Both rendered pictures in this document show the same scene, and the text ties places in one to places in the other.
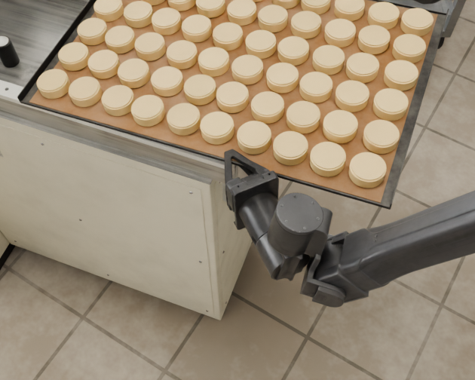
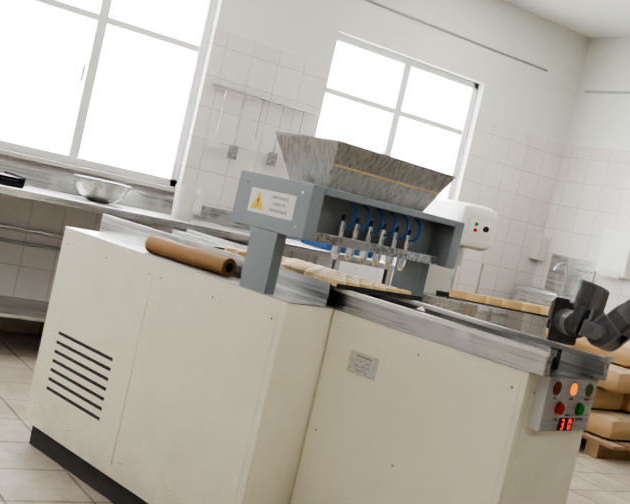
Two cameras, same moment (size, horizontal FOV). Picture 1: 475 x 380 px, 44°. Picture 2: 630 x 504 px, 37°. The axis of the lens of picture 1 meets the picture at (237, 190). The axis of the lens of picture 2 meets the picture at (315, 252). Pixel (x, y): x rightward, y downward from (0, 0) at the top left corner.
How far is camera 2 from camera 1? 1.95 m
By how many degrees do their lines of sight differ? 60
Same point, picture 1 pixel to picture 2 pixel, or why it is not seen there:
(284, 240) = (579, 290)
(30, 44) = not seen: hidden behind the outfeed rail
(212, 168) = (536, 358)
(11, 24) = not seen: hidden behind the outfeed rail
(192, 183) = (516, 376)
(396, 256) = not seen: outside the picture
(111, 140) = (472, 343)
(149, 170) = (489, 367)
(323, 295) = (592, 326)
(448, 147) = not seen: outside the picture
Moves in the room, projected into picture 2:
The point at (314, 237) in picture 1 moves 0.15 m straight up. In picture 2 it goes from (596, 292) to (612, 225)
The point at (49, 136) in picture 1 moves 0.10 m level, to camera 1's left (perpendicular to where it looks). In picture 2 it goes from (428, 344) to (394, 335)
